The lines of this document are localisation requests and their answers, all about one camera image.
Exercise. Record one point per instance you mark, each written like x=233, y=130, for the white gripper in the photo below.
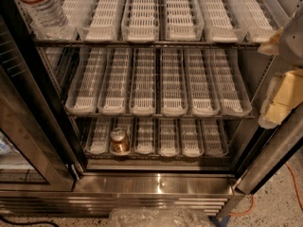
x=294, y=46

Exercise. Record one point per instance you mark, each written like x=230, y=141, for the clear plastic water bottle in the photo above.
x=41, y=3

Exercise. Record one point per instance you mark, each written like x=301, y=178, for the stainless steel fridge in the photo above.
x=105, y=182

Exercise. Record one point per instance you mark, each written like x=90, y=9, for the glass fridge door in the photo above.
x=28, y=160

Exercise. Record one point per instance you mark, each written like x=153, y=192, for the gold drink can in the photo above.
x=120, y=144

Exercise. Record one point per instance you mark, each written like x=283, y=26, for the clear plastic bag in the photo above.
x=159, y=217

